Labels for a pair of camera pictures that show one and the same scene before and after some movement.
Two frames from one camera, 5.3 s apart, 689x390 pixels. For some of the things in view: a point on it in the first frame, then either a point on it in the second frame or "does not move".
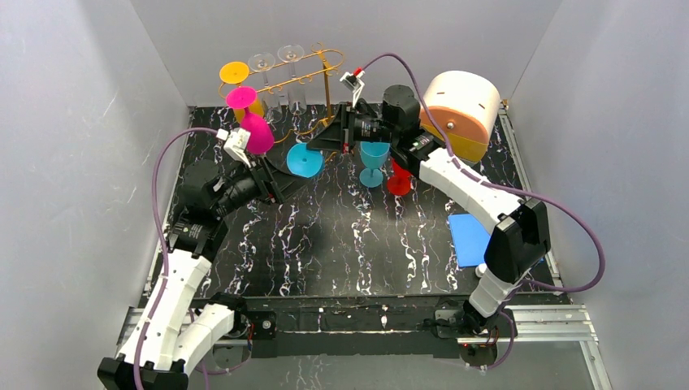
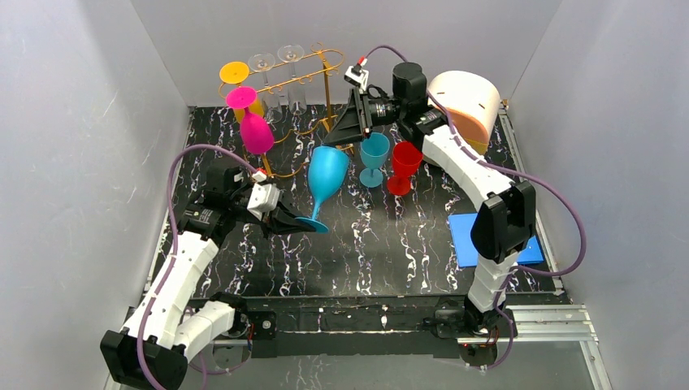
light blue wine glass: x=374 y=156 does not move
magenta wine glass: x=262 y=136 does not move
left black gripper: x=270 y=184 -> x=274 y=217
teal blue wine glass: x=305 y=162 -> x=327 y=170
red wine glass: x=399 y=184 does not move
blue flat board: x=470 y=240 does not move
